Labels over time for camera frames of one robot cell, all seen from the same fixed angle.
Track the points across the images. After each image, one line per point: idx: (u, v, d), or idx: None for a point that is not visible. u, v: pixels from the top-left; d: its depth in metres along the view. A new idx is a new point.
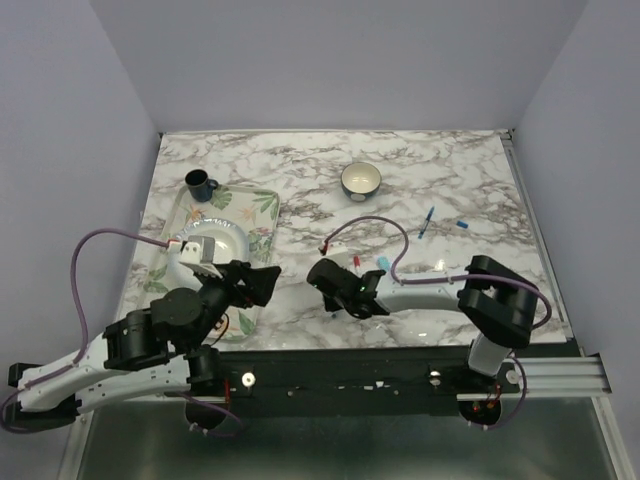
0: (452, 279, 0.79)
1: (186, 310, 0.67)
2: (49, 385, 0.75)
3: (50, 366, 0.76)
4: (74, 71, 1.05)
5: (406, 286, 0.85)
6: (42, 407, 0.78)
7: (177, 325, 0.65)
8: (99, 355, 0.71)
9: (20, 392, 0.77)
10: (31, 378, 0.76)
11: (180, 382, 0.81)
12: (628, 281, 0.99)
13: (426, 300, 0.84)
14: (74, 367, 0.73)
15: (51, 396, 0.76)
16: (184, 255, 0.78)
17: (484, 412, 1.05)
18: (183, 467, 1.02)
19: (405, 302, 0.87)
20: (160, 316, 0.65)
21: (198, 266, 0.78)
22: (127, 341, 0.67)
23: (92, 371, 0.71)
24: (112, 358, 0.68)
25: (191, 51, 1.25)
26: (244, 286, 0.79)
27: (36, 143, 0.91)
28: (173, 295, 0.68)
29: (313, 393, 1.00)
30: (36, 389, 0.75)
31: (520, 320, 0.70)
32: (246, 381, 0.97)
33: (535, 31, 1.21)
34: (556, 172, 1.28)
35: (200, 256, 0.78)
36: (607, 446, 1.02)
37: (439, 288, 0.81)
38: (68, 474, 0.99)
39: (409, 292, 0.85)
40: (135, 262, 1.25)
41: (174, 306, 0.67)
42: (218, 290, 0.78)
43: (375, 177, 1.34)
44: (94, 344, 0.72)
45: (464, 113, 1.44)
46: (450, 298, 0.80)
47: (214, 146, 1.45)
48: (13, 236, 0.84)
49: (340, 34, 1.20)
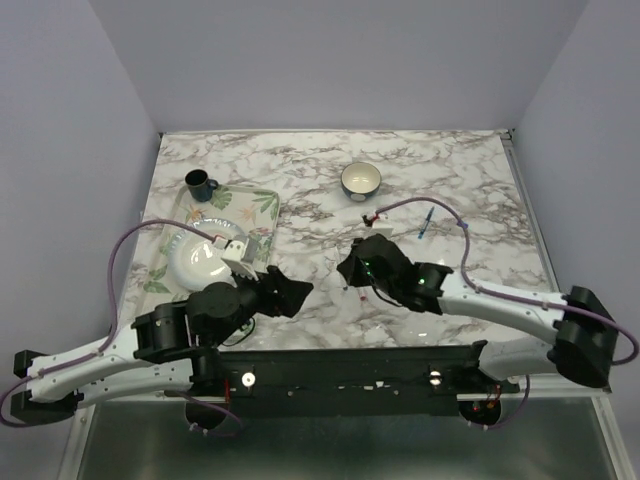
0: (548, 305, 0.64)
1: (226, 304, 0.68)
2: (66, 375, 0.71)
3: (66, 355, 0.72)
4: (74, 71, 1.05)
5: (483, 294, 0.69)
6: (50, 398, 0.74)
7: (218, 316, 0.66)
8: (129, 346, 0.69)
9: (30, 381, 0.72)
10: (44, 367, 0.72)
11: (182, 381, 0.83)
12: (628, 281, 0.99)
13: (504, 318, 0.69)
14: (99, 356, 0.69)
15: (65, 386, 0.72)
16: (227, 251, 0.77)
17: (483, 412, 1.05)
18: (183, 468, 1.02)
19: (473, 310, 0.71)
20: (200, 308, 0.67)
21: (237, 264, 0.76)
22: (159, 332, 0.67)
23: (119, 361, 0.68)
24: (143, 348, 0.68)
25: (192, 51, 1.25)
26: (279, 293, 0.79)
27: (36, 143, 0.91)
28: (212, 289, 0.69)
29: (313, 393, 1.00)
30: (50, 378, 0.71)
31: (604, 362, 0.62)
32: (246, 381, 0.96)
33: (536, 30, 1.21)
34: (556, 172, 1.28)
35: (243, 254, 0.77)
36: (607, 445, 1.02)
37: (528, 310, 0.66)
38: (68, 475, 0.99)
39: (486, 304, 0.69)
40: (135, 262, 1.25)
41: (213, 298, 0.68)
42: (253, 290, 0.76)
43: (374, 178, 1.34)
44: (121, 334, 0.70)
45: (464, 113, 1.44)
46: (539, 326, 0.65)
47: (214, 146, 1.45)
48: (13, 236, 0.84)
49: (340, 34, 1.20)
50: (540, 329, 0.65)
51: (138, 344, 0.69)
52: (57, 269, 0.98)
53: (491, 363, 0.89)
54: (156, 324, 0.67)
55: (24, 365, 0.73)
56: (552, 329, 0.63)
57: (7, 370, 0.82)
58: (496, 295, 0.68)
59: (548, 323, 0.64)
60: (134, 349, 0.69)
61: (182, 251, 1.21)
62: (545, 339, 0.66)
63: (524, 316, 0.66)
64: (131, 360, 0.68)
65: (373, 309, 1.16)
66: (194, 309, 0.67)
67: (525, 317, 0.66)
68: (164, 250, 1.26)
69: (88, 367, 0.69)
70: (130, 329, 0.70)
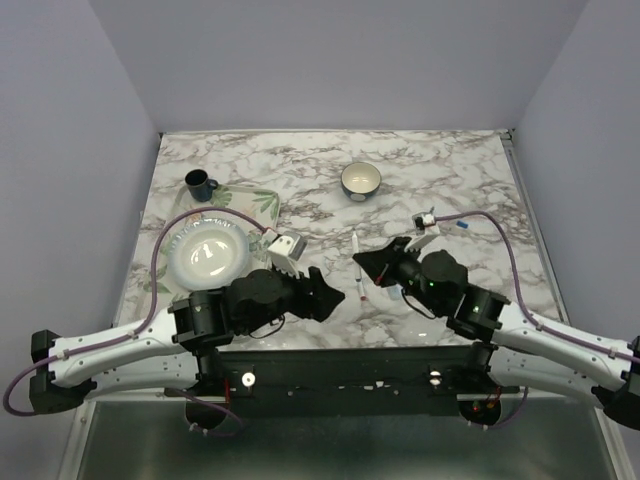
0: (615, 355, 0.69)
1: (268, 291, 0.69)
2: (95, 357, 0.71)
3: (94, 337, 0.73)
4: (73, 71, 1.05)
5: (546, 335, 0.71)
6: (70, 382, 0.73)
7: (261, 303, 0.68)
8: (165, 330, 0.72)
9: (54, 362, 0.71)
10: (70, 348, 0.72)
11: (188, 376, 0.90)
12: (628, 281, 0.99)
13: (563, 360, 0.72)
14: (133, 339, 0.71)
15: (91, 369, 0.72)
16: (275, 244, 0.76)
17: (484, 412, 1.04)
18: (183, 467, 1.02)
19: (532, 347, 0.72)
20: (243, 294, 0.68)
21: (285, 259, 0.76)
22: (200, 317, 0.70)
23: (154, 345, 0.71)
24: (182, 332, 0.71)
25: (192, 51, 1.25)
26: (313, 295, 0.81)
27: (35, 142, 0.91)
28: (253, 275, 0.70)
29: (313, 392, 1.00)
30: (77, 359, 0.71)
31: None
32: (246, 381, 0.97)
33: (536, 31, 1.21)
34: (556, 172, 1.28)
35: (290, 250, 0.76)
36: (607, 446, 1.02)
37: (593, 356, 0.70)
38: (68, 475, 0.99)
39: (550, 346, 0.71)
40: (135, 261, 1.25)
41: (256, 284, 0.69)
42: (291, 287, 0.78)
43: (374, 177, 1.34)
44: (157, 317, 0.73)
45: (464, 113, 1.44)
46: (605, 374, 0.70)
47: (214, 146, 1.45)
48: (13, 236, 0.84)
49: (340, 34, 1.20)
50: (605, 376, 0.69)
51: (177, 328, 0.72)
52: (57, 269, 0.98)
53: (505, 374, 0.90)
54: (196, 310, 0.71)
55: (46, 346, 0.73)
56: (615, 376, 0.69)
57: (7, 370, 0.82)
58: (561, 338, 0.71)
59: (616, 373, 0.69)
60: (171, 334, 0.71)
61: (182, 252, 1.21)
62: (603, 383, 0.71)
63: (590, 363, 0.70)
64: (167, 345, 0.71)
65: (373, 309, 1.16)
66: (236, 295, 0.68)
67: (590, 363, 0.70)
68: (164, 250, 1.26)
69: (122, 350, 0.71)
70: (165, 313, 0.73)
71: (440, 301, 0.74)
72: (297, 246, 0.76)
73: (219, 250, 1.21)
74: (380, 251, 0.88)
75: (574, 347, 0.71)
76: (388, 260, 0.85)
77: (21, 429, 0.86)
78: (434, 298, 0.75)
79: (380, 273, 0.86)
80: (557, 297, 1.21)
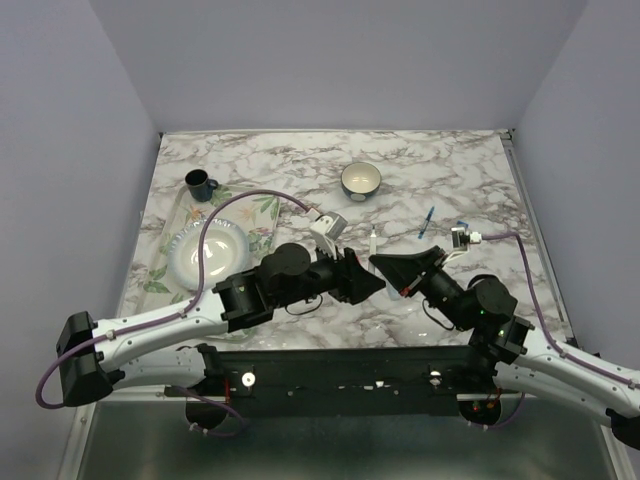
0: (635, 385, 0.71)
1: (298, 263, 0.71)
2: (146, 335, 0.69)
3: (138, 316, 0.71)
4: (73, 71, 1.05)
5: (567, 361, 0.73)
6: (114, 365, 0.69)
7: (292, 274, 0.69)
8: (214, 307, 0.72)
9: (101, 343, 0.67)
10: (116, 328, 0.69)
11: (197, 371, 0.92)
12: (628, 281, 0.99)
13: (583, 387, 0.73)
14: (183, 317, 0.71)
15: (141, 349, 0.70)
16: (317, 224, 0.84)
17: (484, 412, 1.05)
18: (183, 468, 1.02)
19: (554, 371, 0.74)
20: (275, 268, 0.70)
21: (321, 238, 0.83)
22: (241, 296, 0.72)
23: (203, 322, 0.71)
24: (229, 310, 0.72)
25: (192, 50, 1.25)
26: (350, 279, 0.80)
27: (35, 142, 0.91)
28: (282, 250, 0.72)
29: (313, 393, 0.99)
30: (124, 339, 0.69)
31: None
32: (246, 381, 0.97)
33: (535, 32, 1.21)
34: (556, 173, 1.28)
35: (328, 230, 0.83)
36: (607, 446, 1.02)
37: (614, 386, 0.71)
38: (68, 475, 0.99)
39: (570, 371, 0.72)
40: (135, 262, 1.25)
41: (286, 259, 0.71)
42: (327, 269, 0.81)
43: (375, 178, 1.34)
44: (205, 296, 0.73)
45: (464, 113, 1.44)
46: (625, 403, 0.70)
47: (214, 146, 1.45)
48: (13, 236, 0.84)
49: (340, 34, 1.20)
50: (625, 405, 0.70)
51: (223, 307, 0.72)
52: (57, 269, 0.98)
53: (507, 378, 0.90)
54: (239, 289, 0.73)
55: (89, 327, 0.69)
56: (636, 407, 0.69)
57: (7, 370, 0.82)
58: (582, 365, 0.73)
59: (635, 402, 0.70)
60: (220, 311, 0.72)
61: (182, 251, 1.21)
62: (621, 411, 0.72)
63: (610, 392, 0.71)
64: (217, 322, 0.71)
65: (373, 308, 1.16)
66: (269, 270, 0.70)
67: (610, 391, 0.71)
68: (164, 250, 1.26)
69: (173, 327, 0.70)
70: (210, 292, 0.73)
71: (473, 323, 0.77)
72: (335, 227, 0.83)
73: (219, 250, 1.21)
74: (411, 260, 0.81)
75: (595, 376, 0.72)
76: (422, 270, 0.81)
77: (21, 430, 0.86)
78: (468, 319, 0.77)
79: (407, 285, 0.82)
80: (557, 298, 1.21)
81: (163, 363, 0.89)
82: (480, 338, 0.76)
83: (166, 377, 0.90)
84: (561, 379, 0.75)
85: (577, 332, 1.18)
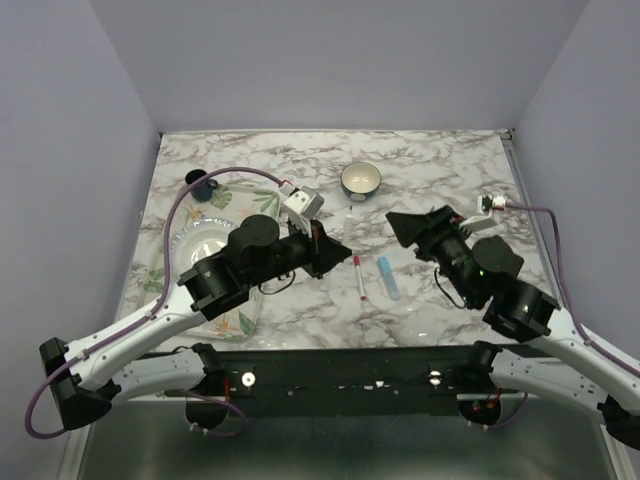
0: None
1: (268, 232, 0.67)
2: (120, 346, 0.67)
3: (107, 329, 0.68)
4: (73, 72, 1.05)
5: (592, 349, 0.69)
6: (96, 383, 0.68)
7: (263, 245, 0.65)
8: (183, 302, 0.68)
9: (74, 365, 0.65)
10: (87, 347, 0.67)
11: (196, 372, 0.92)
12: (628, 280, 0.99)
13: (598, 377, 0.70)
14: (152, 319, 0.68)
15: (118, 360, 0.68)
16: (290, 200, 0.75)
17: (483, 412, 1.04)
18: (183, 468, 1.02)
19: (571, 358, 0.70)
20: (244, 241, 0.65)
21: (297, 216, 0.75)
22: (212, 282, 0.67)
23: (175, 318, 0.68)
24: (200, 298, 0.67)
25: (192, 50, 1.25)
26: (321, 253, 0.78)
27: (34, 141, 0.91)
28: (248, 223, 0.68)
29: (313, 392, 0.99)
30: (97, 356, 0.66)
31: None
32: (246, 381, 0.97)
33: (535, 32, 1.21)
34: (556, 173, 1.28)
35: (304, 208, 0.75)
36: (607, 446, 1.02)
37: (633, 383, 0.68)
38: (68, 476, 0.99)
39: (593, 361, 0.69)
40: (135, 262, 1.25)
41: (251, 231, 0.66)
42: (300, 244, 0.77)
43: (375, 177, 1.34)
44: (173, 292, 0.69)
45: (465, 113, 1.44)
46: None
47: (214, 146, 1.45)
48: (14, 235, 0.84)
49: (340, 34, 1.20)
50: (639, 403, 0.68)
51: (193, 297, 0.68)
52: (56, 268, 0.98)
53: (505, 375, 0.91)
54: (208, 274, 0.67)
55: (60, 353, 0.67)
56: None
57: (8, 370, 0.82)
58: (604, 355, 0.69)
59: None
60: (190, 303, 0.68)
61: (182, 251, 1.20)
62: (627, 405, 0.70)
63: (629, 387, 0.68)
64: (188, 314, 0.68)
65: (373, 308, 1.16)
66: (237, 245, 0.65)
67: (629, 387, 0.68)
68: None
69: (144, 332, 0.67)
70: (178, 287, 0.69)
71: (484, 293, 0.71)
72: (311, 205, 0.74)
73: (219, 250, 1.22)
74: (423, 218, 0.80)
75: (614, 368, 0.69)
76: (432, 229, 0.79)
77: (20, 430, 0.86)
78: (478, 287, 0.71)
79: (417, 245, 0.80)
80: (561, 296, 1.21)
81: (158, 369, 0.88)
82: (492, 308, 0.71)
83: (166, 381, 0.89)
84: (577, 365, 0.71)
85: None
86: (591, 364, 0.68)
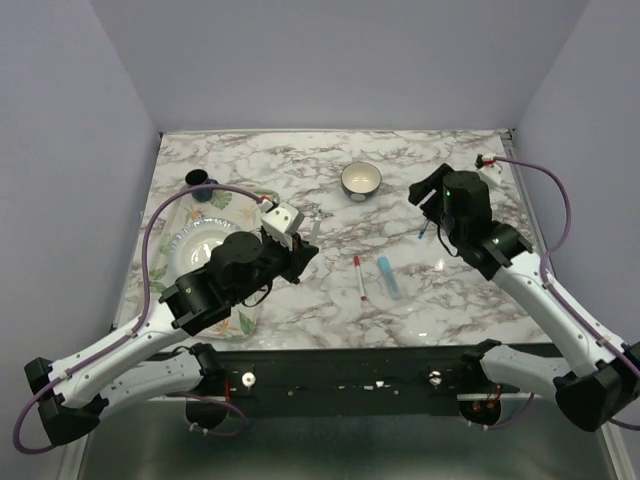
0: (603, 343, 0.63)
1: (251, 249, 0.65)
2: (102, 365, 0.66)
3: (91, 348, 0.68)
4: (73, 73, 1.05)
5: (548, 292, 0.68)
6: (81, 401, 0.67)
7: (245, 262, 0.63)
8: (164, 320, 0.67)
9: (57, 385, 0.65)
10: (70, 366, 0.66)
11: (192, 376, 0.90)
12: (628, 281, 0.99)
13: (550, 325, 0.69)
14: (134, 338, 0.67)
15: (101, 379, 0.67)
16: (271, 218, 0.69)
17: (484, 412, 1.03)
18: (183, 468, 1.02)
19: (525, 300, 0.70)
20: (226, 259, 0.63)
21: (278, 234, 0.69)
22: (192, 298, 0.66)
23: (156, 337, 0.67)
24: (180, 316, 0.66)
25: (192, 51, 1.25)
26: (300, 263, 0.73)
27: (35, 142, 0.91)
28: (230, 240, 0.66)
29: (313, 392, 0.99)
30: (80, 375, 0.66)
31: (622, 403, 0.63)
32: (246, 381, 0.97)
33: (535, 32, 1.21)
34: (556, 173, 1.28)
35: (288, 227, 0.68)
36: (607, 445, 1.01)
37: (580, 335, 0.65)
38: (68, 476, 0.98)
39: (545, 304, 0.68)
40: (136, 261, 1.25)
41: (234, 248, 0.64)
42: (280, 254, 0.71)
43: (375, 178, 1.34)
44: (154, 309, 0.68)
45: (465, 113, 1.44)
46: (581, 354, 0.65)
47: (214, 146, 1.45)
48: (14, 236, 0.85)
49: (340, 34, 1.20)
50: (581, 356, 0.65)
51: (174, 314, 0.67)
52: (57, 268, 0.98)
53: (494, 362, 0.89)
54: (188, 291, 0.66)
55: (44, 372, 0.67)
56: (589, 360, 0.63)
57: (9, 371, 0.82)
58: (559, 302, 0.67)
59: (593, 358, 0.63)
60: (171, 320, 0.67)
61: (182, 251, 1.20)
62: (573, 363, 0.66)
63: (573, 338, 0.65)
64: (169, 333, 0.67)
65: (373, 309, 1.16)
66: (220, 262, 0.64)
67: (574, 338, 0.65)
68: (164, 250, 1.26)
69: (126, 350, 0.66)
70: (160, 304, 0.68)
71: (458, 228, 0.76)
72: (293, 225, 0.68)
73: None
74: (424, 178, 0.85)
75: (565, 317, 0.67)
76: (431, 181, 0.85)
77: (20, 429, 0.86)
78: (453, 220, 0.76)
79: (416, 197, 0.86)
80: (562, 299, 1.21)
81: (149, 378, 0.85)
82: (464, 239, 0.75)
83: (159, 390, 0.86)
84: (534, 311, 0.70)
85: None
86: (541, 304, 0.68)
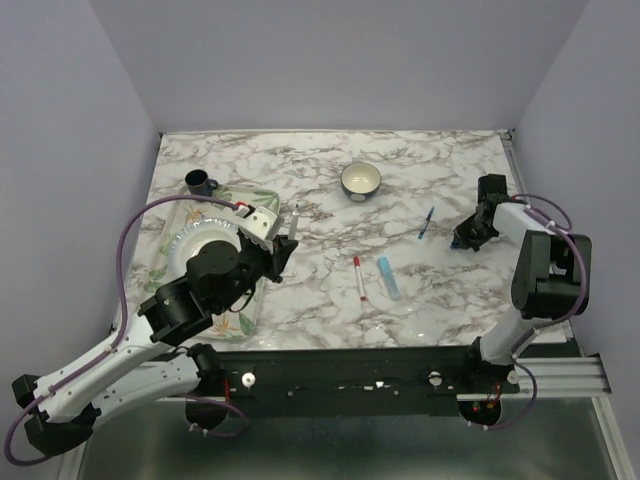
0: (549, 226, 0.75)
1: (225, 259, 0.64)
2: (82, 382, 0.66)
3: (73, 364, 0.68)
4: (75, 76, 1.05)
5: (524, 213, 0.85)
6: (69, 413, 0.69)
7: (222, 272, 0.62)
8: (143, 334, 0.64)
9: (42, 401, 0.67)
10: (53, 382, 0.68)
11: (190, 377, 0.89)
12: (627, 282, 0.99)
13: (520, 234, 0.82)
14: (113, 354, 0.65)
15: (84, 394, 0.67)
16: (250, 224, 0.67)
17: (484, 412, 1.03)
18: (182, 468, 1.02)
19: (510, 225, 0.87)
20: (201, 270, 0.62)
21: (256, 239, 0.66)
22: (172, 309, 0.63)
23: (135, 352, 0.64)
24: (159, 330, 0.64)
25: (191, 52, 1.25)
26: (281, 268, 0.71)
27: (34, 142, 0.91)
28: (206, 251, 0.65)
29: (313, 393, 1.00)
30: (62, 392, 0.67)
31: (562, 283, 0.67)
32: (246, 381, 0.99)
33: (534, 32, 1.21)
34: (556, 173, 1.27)
35: (267, 232, 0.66)
36: (607, 445, 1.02)
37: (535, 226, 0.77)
38: (68, 476, 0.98)
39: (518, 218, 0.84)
40: (135, 262, 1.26)
41: (210, 257, 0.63)
42: (260, 258, 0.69)
43: (375, 178, 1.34)
44: (132, 324, 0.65)
45: (465, 114, 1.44)
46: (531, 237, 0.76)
47: (214, 146, 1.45)
48: (13, 235, 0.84)
49: (340, 35, 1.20)
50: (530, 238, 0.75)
51: (153, 329, 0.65)
52: (58, 270, 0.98)
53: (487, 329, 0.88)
54: (165, 304, 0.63)
55: (29, 390, 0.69)
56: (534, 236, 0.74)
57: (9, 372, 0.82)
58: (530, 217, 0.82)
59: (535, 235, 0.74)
60: (149, 334, 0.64)
61: (181, 252, 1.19)
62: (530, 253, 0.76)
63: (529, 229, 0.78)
64: (149, 347, 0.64)
65: (373, 309, 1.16)
66: (195, 274, 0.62)
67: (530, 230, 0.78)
68: (164, 250, 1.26)
69: (104, 367, 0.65)
70: (139, 317, 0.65)
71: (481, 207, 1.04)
72: (272, 229, 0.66)
73: None
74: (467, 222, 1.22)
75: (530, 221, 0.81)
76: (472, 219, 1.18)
77: (21, 431, 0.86)
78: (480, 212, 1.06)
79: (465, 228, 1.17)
80: None
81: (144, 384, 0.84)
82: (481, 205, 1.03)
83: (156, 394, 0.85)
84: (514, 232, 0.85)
85: (577, 332, 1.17)
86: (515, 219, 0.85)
